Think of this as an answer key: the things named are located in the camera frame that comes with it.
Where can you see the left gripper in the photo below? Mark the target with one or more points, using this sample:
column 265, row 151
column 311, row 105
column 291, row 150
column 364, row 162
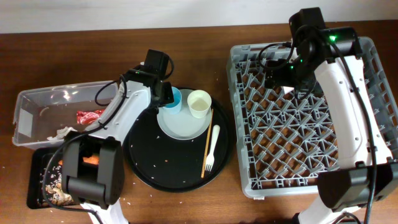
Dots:
column 169, row 97

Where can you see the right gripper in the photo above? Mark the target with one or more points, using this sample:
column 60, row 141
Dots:
column 281, row 66

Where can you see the light grey plate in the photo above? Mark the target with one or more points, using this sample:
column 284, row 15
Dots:
column 183, row 126

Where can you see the white plastic fork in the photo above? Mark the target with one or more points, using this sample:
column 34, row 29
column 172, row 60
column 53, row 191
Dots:
column 210, row 159

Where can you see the grey dishwasher rack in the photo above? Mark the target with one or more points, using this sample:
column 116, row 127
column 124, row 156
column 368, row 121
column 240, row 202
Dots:
column 285, row 138

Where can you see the cream plastic cup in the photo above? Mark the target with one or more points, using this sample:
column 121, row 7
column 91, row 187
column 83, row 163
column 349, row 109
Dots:
column 199, row 103

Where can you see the orange carrot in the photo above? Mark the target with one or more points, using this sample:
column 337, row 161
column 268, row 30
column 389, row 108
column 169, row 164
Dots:
column 93, row 160

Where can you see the black rectangular tray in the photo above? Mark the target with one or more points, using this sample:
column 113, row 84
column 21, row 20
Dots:
column 40, row 159

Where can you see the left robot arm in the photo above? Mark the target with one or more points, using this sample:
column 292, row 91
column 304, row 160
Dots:
column 92, row 169

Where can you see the red snack wrapper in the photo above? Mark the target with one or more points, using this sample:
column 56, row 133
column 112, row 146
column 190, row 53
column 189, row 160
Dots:
column 88, row 117

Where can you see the wooden chopstick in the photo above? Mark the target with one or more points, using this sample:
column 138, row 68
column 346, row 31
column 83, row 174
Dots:
column 206, row 146

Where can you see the round black serving tray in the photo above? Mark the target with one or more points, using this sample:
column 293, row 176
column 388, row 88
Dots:
column 172, row 165

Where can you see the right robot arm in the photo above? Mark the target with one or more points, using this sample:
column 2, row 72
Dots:
column 333, row 59

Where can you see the white tissue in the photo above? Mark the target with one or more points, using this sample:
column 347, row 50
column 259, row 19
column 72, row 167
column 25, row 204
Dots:
column 61, row 133

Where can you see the food scraps pile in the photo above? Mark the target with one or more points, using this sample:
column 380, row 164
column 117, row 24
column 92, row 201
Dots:
column 53, row 188

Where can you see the clear plastic bin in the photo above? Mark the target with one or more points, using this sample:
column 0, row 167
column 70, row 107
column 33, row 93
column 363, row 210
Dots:
column 40, row 113

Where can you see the blue plastic cup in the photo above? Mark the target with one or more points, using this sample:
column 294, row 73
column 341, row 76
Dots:
column 175, row 107

